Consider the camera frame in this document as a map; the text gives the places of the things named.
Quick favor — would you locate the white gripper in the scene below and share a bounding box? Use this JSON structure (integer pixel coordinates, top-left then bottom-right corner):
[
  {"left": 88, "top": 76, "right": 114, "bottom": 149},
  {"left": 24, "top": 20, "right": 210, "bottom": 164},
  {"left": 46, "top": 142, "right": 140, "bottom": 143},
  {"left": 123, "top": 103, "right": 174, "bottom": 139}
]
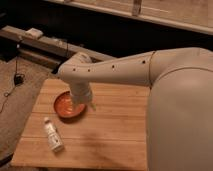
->
[{"left": 70, "top": 82, "right": 96, "bottom": 111}]

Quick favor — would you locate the small white bottle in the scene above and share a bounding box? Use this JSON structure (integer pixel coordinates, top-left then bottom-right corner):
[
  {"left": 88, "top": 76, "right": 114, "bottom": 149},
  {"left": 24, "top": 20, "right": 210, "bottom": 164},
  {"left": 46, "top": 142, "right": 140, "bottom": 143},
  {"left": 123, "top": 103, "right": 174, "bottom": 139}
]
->
[{"left": 44, "top": 117, "right": 64, "bottom": 152}]

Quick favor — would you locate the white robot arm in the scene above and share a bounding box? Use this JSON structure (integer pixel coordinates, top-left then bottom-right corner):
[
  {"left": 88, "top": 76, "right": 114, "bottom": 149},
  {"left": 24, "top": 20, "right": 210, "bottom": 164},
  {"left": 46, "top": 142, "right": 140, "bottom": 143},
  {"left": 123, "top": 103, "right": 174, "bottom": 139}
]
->
[{"left": 58, "top": 47, "right": 213, "bottom": 171}]

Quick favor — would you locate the orange ceramic bowl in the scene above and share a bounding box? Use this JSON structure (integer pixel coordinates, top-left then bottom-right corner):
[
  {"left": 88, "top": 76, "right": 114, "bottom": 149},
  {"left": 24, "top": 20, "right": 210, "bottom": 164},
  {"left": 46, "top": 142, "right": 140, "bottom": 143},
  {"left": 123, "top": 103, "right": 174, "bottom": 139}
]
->
[{"left": 53, "top": 91, "right": 86, "bottom": 118}]

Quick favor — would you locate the long wooden beam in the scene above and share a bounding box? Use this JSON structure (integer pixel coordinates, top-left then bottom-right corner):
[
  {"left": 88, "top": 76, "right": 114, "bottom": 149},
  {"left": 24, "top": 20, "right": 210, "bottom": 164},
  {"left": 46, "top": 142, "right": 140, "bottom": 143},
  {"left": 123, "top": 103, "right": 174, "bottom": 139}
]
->
[{"left": 0, "top": 25, "right": 113, "bottom": 61}]

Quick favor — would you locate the small white box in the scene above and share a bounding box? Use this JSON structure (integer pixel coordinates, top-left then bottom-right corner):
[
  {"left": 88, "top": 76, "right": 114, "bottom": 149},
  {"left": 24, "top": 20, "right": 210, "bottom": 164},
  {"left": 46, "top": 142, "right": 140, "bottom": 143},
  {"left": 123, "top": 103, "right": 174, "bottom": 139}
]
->
[{"left": 26, "top": 28, "right": 43, "bottom": 39}]

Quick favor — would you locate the black cable with plug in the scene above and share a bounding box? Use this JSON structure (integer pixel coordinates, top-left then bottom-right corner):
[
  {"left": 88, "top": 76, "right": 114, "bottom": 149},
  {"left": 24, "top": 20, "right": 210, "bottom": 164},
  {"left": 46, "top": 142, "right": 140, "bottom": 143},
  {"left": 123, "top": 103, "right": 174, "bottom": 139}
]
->
[{"left": 0, "top": 35, "right": 25, "bottom": 114}]

